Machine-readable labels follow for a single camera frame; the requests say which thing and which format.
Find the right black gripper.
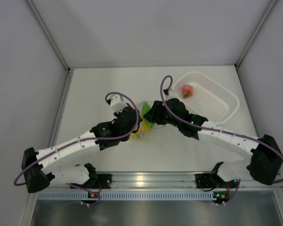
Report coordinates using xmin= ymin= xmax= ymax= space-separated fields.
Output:
xmin=145 ymin=101 xmax=181 ymax=129

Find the green fake vegetable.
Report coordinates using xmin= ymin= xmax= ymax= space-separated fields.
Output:
xmin=140 ymin=101 xmax=151 ymax=117

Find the clear zip top bag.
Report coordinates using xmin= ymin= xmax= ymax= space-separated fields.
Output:
xmin=130 ymin=101 xmax=165 ymax=139

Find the red fake peach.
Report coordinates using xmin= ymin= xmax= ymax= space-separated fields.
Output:
xmin=181 ymin=84 xmax=194 ymax=99

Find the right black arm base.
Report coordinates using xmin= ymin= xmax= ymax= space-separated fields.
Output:
xmin=195 ymin=173 xmax=225 ymax=190

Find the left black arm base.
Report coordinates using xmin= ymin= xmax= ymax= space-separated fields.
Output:
xmin=69 ymin=173 xmax=112 ymax=189

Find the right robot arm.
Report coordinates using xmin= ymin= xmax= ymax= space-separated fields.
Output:
xmin=144 ymin=98 xmax=283 ymax=187

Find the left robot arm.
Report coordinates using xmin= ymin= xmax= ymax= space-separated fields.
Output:
xmin=21 ymin=105 xmax=140 ymax=193

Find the yellow fake banana bunch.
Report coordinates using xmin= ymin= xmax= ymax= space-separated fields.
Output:
xmin=130 ymin=124 xmax=151 ymax=139

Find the white perforated plastic basket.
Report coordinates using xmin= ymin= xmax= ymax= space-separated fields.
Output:
xmin=172 ymin=71 xmax=240 ymax=124

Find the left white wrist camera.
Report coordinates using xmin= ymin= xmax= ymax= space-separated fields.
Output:
xmin=109 ymin=94 xmax=127 ymax=113

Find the aluminium mounting rail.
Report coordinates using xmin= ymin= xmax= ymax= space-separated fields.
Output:
xmin=28 ymin=171 xmax=258 ymax=189

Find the white slotted cable duct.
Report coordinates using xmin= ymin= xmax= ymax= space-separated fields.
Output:
xmin=37 ymin=191 xmax=227 ymax=201

